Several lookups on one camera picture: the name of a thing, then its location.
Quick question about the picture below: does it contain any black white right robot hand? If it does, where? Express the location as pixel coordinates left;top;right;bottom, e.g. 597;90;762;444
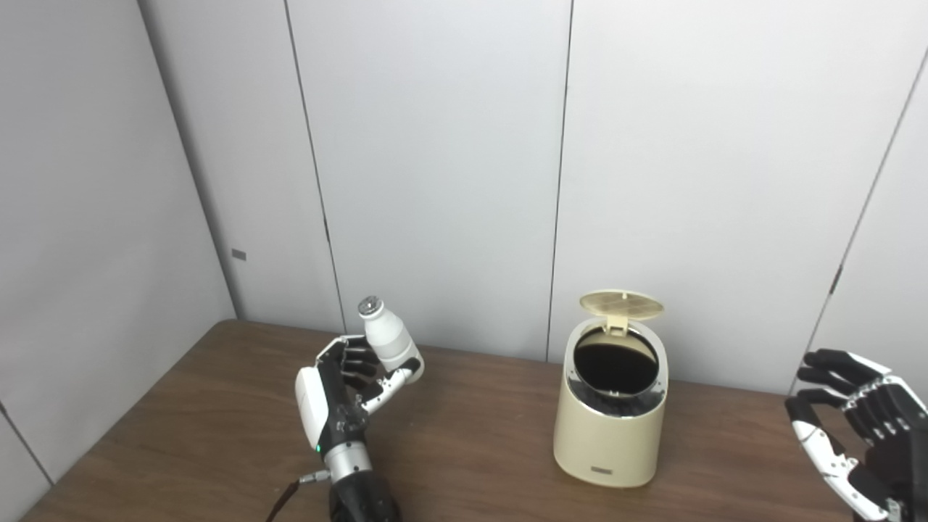
785;349;928;522

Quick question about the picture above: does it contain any small white plastic bottle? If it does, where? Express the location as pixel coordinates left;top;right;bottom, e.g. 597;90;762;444
357;296;423;374

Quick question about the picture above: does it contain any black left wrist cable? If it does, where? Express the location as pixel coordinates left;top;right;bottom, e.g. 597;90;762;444
265;470;331;522

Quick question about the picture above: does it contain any cream-colored bin body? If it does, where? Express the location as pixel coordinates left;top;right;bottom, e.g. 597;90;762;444
553;317;668;489

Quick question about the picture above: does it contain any cream round bin lid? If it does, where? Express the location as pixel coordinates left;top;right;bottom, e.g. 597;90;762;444
579;291;665;335

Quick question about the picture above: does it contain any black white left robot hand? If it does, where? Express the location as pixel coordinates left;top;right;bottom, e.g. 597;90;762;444
294;335;425;457

